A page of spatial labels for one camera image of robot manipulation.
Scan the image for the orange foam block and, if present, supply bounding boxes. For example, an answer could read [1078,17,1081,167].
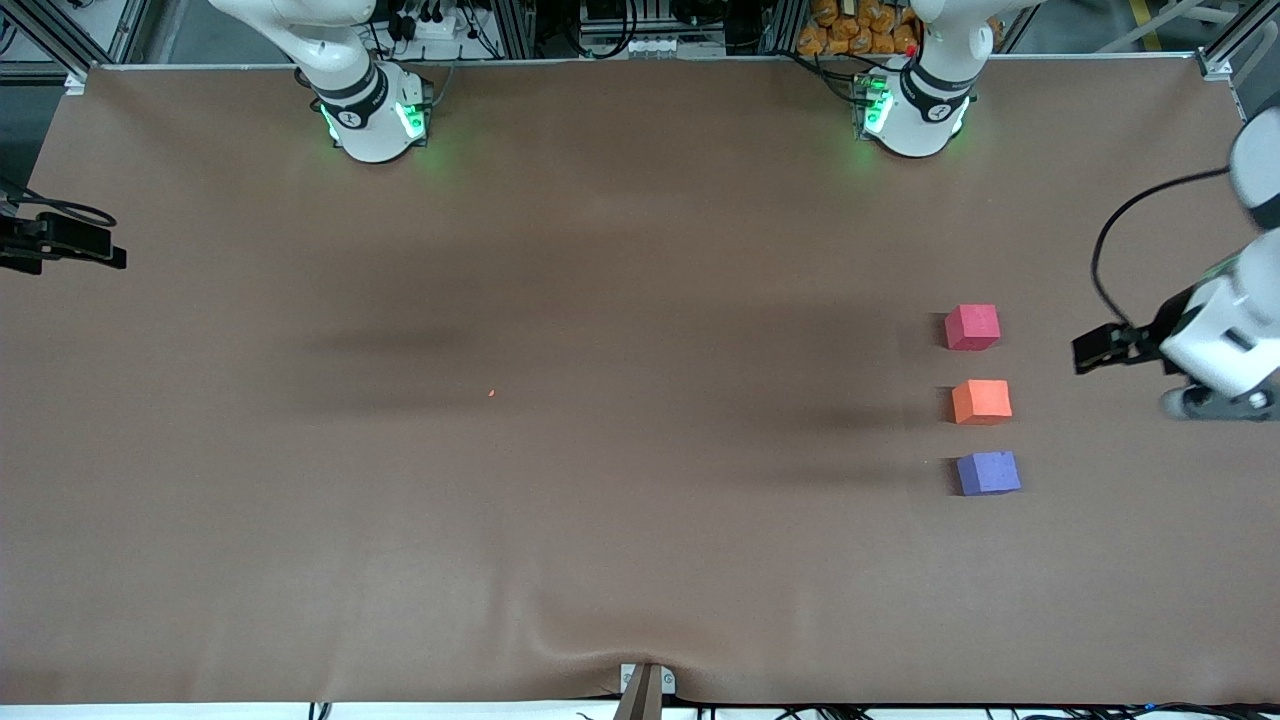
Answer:
[951,379,1013,427]

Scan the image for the red foam block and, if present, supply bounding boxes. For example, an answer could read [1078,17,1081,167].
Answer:
[944,304,1001,352]

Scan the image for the purple foam block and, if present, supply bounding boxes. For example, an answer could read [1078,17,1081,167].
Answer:
[956,450,1022,497]

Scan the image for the white power strip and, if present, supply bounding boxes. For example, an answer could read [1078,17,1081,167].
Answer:
[395,8,481,43]

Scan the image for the pile of orange objects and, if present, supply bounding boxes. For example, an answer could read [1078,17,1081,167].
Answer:
[797,0,1001,57]

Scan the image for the brown table mat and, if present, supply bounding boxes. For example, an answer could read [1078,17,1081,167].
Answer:
[0,57,1280,707]

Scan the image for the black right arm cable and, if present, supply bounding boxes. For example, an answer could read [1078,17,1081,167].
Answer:
[0,180,119,227]

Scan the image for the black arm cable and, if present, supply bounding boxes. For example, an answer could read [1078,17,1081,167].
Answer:
[0,180,119,227]
[1090,166,1233,331]

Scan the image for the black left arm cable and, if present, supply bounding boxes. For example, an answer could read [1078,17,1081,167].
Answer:
[1090,166,1233,331]

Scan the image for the aluminium frame profile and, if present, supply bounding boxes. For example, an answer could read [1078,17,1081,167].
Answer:
[1195,0,1280,81]
[0,0,151,81]

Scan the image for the aluminium frame post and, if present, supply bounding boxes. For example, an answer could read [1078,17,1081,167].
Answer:
[490,0,536,59]
[760,0,806,56]

